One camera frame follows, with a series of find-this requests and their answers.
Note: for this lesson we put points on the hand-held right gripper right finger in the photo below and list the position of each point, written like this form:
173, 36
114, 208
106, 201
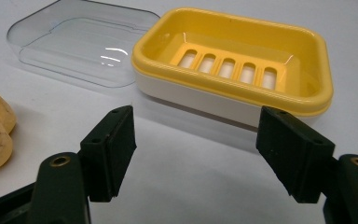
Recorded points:
295, 155

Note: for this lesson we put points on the yellow soap dish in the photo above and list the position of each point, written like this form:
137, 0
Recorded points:
242, 56

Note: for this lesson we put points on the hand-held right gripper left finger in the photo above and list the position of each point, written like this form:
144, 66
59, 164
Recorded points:
108, 155

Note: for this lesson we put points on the clear plastic lid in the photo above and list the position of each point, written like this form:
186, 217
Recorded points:
74, 46

